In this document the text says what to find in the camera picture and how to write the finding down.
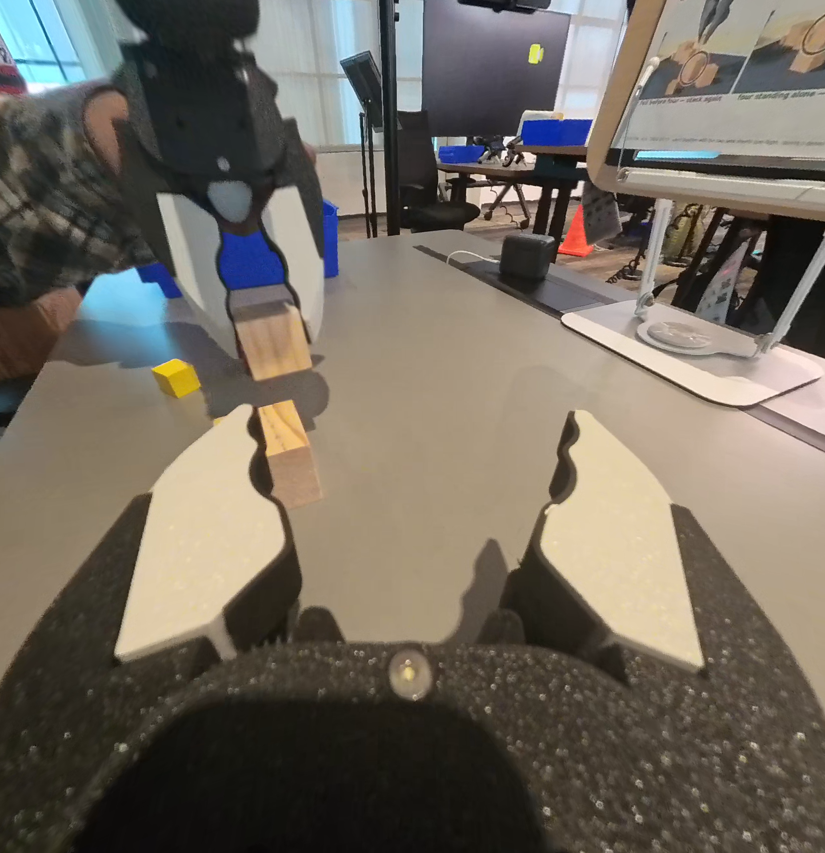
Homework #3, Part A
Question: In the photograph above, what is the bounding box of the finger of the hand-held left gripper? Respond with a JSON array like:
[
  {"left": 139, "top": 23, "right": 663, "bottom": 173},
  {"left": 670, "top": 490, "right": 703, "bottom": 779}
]
[
  {"left": 260, "top": 119, "right": 327, "bottom": 344},
  {"left": 156, "top": 191, "right": 248, "bottom": 364}
]

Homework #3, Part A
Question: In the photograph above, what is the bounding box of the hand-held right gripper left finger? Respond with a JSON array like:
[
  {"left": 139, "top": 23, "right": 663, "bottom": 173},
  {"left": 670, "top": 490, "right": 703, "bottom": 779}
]
[{"left": 114, "top": 404, "right": 301, "bottom": 662}]

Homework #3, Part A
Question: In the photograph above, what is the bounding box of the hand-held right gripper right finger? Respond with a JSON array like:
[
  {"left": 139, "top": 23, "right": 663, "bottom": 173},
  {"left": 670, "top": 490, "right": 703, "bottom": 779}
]
[{"left": 518, "top": 410, "right": 705, "bottom": 672}]

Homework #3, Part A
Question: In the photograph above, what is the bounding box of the medium natural wooden cube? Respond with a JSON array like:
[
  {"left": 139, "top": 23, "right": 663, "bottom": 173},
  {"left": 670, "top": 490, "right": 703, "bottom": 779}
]
[{"left": 234, "top": 301, "right": 313, "bottom": 382}]

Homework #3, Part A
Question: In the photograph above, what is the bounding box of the small yellow wooden cube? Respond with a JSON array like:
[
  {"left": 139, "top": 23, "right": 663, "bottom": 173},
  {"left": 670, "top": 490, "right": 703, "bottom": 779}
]
[{"left": 151, "top": 359, "right": 201, "bottom": 399}]

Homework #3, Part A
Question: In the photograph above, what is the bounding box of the person's left forearm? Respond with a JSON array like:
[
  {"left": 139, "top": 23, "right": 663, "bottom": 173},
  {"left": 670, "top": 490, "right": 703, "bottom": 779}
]
[{"left": 0, "top": 80, "right": 160, "bottom": 307}]

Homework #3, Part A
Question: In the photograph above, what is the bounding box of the person's left hand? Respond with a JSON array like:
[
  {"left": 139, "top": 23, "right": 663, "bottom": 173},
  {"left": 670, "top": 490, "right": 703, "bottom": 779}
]
[{"left": 84, "top": 88, "right": 133, "bottom": 170}]

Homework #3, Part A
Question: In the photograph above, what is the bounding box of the blue plastic storage bin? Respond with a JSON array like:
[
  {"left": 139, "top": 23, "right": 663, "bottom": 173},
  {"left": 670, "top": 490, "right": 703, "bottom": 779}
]
[{"left": 136, "top": 200, "right": 339, "bottom": 299}]

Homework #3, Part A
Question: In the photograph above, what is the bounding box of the thin black tripod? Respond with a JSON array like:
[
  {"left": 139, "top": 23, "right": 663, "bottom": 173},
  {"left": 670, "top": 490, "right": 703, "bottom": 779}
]
[{"left": 359, "top": 113, "right": 380, "bottom": 237}]

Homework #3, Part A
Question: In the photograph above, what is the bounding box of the large natural wooden cube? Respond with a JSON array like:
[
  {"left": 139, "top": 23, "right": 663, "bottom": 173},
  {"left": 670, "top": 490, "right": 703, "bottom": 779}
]
[{"left": 256, "top": 399, "right": 323, "bottom": 509}]

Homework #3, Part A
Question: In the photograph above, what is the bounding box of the black office chair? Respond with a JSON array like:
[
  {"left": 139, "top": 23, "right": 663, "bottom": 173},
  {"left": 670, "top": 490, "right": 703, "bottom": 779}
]
[{"left": 396, "top": 110, "right": 481, "bottom": 231}]

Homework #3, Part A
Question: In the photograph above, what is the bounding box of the black upright pole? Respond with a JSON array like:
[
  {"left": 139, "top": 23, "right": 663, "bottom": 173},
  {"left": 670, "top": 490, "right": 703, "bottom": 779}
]
[{"left": 378, "top": 0, "right": 401, "bottom": 235}]

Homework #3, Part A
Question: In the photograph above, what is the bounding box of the small black tilted screen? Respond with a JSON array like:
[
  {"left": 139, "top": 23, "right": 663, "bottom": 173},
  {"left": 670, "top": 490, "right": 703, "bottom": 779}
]
[{"left": 339, "top": 52, "right": 384, "bottom": 128}]

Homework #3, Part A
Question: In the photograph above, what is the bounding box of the white object at corner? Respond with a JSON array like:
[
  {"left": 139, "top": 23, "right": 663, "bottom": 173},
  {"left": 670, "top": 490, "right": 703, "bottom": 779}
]
[{"left": 561, "top": 300, "right": 823, "bottom": 407}]

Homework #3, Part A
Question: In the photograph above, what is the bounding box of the brown work table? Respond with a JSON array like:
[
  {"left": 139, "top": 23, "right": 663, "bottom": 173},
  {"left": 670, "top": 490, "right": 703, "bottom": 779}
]
[{"left": 438, "top": 160, "right": 587, "bottom": 234}]

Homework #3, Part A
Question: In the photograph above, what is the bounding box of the black cube charger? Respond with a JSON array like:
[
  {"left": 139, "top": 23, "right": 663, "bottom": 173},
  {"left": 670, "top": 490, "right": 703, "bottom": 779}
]
[{"left": 499, "top": 232, "right": 557, "bottom": 281}]

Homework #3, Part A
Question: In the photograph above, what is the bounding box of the large black monitor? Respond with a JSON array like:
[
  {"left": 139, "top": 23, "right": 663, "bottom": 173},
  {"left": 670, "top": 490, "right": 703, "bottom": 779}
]
[{"left": 422, "top": 0, "right": 572, "bottom": 137}]

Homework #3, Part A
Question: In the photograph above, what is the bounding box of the orange traffic cone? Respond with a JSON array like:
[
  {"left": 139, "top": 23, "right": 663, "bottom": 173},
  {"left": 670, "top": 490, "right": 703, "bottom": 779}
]
[{"left": 558, "top": 203, "right": 595, "bottom": 257}]

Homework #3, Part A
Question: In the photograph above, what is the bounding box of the wide blue bin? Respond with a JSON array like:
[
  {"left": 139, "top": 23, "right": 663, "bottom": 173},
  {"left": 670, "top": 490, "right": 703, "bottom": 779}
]
[{"left": 521, "top": 119, "right": 593, "bottom": 146}]

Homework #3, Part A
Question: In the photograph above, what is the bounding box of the colourful printed card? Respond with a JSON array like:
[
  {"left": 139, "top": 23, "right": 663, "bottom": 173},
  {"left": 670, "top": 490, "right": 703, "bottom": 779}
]
[{"left": 696, "top": 240, "right": 753, "bottom": 324}]

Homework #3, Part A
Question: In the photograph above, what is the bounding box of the hanging printed paper sheet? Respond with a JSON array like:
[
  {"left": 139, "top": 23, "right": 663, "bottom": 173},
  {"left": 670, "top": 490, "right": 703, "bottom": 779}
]
[{"left": 581, "top": 181, "right": 623, "bottom": 249}]

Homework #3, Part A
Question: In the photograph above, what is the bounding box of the beige framed display screen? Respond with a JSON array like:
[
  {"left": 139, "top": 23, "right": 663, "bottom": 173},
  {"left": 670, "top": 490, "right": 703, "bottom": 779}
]
[{"left": 586, "top": 0, "right": 825, "bottom": 224}]

